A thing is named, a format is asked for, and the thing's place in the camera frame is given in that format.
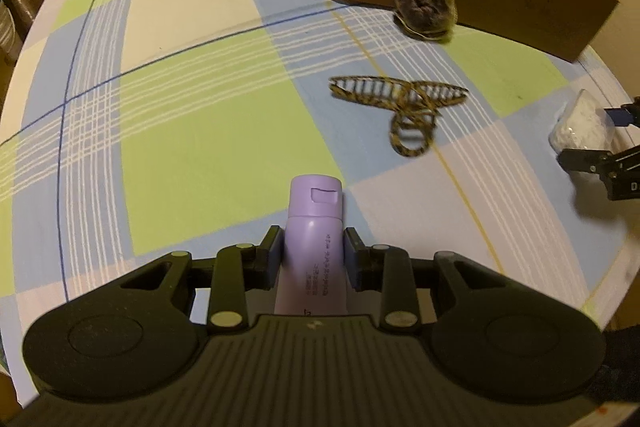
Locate leopard pattern hair claw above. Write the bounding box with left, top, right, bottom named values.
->
left=329, top=75, right=469, bottom=158

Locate brown fuzzy scrunchie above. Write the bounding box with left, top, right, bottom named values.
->
left=394, top=0, right=458, bottom=42

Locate clear plastic cotton pad box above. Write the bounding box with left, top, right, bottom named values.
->
left=549, top=89, right=615, bottom=154

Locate plaid tablecloth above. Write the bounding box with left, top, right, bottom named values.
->
left=1, top=0, right=639, bottom=402

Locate purple tube bottle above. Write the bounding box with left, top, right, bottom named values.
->
left=274, top=174, right=347, bottom=317

